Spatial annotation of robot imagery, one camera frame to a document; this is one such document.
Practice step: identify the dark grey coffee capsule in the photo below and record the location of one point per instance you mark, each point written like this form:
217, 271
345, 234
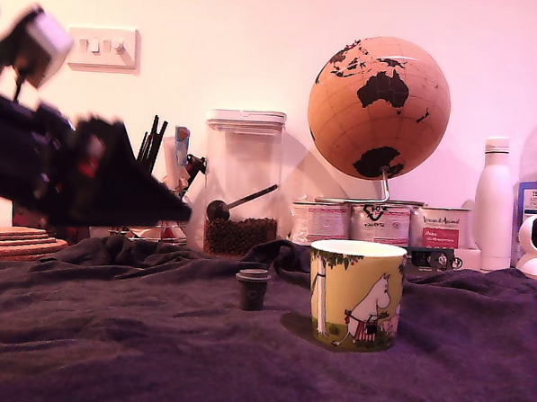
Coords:
252, 294

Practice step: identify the black coffee scoop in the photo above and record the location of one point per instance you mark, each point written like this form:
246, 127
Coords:
217, 210

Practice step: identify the coffee beans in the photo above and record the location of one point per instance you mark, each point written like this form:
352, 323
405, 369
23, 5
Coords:
239, 235

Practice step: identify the crumpled white paper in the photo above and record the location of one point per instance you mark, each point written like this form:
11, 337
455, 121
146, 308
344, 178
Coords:
145, 233

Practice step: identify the black stick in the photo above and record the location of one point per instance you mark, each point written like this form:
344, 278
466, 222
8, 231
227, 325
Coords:
142, 147
153, 132
160, 137

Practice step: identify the white paper sleeve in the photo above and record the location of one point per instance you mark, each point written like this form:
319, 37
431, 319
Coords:
171, 160

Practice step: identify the blue orange packet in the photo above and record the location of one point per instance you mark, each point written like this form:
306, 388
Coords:
181, 147

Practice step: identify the square cork coaster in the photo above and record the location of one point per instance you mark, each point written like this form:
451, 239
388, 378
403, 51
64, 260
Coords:
23, 241
10, 231

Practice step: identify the round cork trivet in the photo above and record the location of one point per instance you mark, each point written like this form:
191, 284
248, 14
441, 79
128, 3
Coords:
22, 252

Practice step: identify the clear jar with white lid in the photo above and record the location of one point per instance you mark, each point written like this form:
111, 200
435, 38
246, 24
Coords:
252, 164

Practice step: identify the dark blue cloth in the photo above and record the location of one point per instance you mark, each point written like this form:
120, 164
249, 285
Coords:
153, 339

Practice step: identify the pink label tin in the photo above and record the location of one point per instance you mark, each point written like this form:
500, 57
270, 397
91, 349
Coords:
317, 221

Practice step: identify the yellow cartoon print mug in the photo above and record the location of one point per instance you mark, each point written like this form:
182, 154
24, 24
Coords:
335, 303

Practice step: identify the cork globe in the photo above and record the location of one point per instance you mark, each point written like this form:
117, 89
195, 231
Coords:
375, 134

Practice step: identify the metal globe stand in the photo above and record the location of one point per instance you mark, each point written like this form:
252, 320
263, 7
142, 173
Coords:
385, 184

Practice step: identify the small black box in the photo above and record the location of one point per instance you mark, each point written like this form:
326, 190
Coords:
423, 258

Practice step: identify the white pot pink label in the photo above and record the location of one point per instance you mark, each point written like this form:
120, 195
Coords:
442, 228

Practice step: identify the small white box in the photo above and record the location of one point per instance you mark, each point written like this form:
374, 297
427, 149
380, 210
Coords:
470, 261

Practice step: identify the white metal bottle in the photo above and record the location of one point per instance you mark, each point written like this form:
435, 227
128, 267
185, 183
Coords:
493, 204

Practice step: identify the white wall light switch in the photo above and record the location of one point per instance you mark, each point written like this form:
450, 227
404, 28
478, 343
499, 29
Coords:
105, 59

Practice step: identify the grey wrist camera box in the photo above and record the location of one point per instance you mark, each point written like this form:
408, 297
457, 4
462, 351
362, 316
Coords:
49, 47

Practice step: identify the small white round camera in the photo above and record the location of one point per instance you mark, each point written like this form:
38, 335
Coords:
526, 264

